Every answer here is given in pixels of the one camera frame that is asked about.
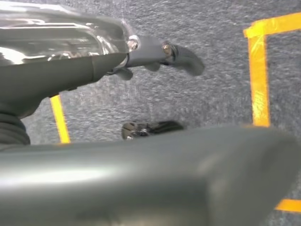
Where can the left robot hand grey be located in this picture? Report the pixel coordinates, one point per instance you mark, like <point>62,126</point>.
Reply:
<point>59,71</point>

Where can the yellow floor tape piece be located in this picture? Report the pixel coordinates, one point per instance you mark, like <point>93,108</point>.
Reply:
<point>59,118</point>

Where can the yellow floor tape square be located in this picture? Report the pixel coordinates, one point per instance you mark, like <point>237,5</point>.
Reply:
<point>259,78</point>

